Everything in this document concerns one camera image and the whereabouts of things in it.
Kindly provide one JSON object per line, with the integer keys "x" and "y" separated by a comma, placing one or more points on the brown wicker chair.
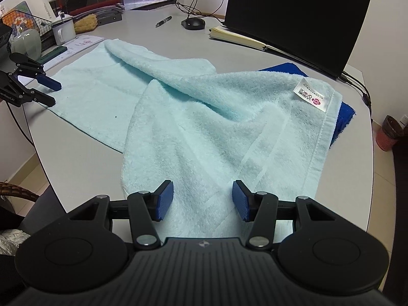
{"x": 19, "y": 190}

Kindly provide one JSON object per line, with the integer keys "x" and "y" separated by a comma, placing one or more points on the white mug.
{"x": 63, "y": 32}

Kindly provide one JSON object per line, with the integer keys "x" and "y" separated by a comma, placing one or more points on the black computer mouse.
{"x": 193, "y": 23}

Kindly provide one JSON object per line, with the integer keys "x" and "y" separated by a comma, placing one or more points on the notebook with cream pages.
{"x": 236, "y": 36}

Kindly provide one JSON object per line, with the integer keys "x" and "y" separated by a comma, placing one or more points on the dark green phone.
{"x": 52, "y": 54}

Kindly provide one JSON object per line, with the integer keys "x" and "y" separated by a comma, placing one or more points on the black pen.
{"x": 163, "y": 21}

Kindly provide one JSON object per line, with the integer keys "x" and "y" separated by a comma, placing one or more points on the pale green round jar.
{"x": 27, "y": 43}

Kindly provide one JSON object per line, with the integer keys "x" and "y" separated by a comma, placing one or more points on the dark sofa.
{"x": 402, "y": 197}

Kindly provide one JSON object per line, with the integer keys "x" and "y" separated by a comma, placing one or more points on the black laptop screen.
{"x": 296, "y": 16}

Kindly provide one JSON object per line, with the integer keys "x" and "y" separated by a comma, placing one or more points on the woven wastebasket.
{"x": 389, "y": 134}

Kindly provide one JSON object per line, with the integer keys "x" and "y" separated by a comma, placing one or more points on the white plastic bag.
{"x": 11, "y": 242}

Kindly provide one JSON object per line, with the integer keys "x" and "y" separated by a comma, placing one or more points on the dark blue towel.
{"x": 342, "y": 118}

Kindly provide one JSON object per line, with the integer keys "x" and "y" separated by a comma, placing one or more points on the printed paper documents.
{"x": 81, "y": 43}

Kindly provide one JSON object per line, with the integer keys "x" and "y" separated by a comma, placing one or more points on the white wall outlet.
{"x": 404, "y": 119}

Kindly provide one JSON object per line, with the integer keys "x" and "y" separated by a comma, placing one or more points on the red folder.
{"x": 92, "y": 6}

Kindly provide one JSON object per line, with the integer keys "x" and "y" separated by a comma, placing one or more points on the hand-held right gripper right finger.
{"x": 240, "y": 202}

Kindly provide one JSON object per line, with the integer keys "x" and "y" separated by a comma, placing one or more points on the yellow sponge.
{"x": 84, "y": 23}

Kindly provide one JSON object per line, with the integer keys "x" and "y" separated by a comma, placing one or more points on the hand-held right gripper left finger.
{"x": 165, "y": 200}

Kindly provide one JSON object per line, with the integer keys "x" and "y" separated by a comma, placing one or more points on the grey file stack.
{"x": 110, "y": 16}

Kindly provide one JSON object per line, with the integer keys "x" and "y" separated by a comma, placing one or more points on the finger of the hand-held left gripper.
{"x": 44, "y": 99}
{"x": 51, "y": 83}

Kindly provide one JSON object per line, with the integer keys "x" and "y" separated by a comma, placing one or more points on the light blue towel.
{"x": 191, "y": 118}

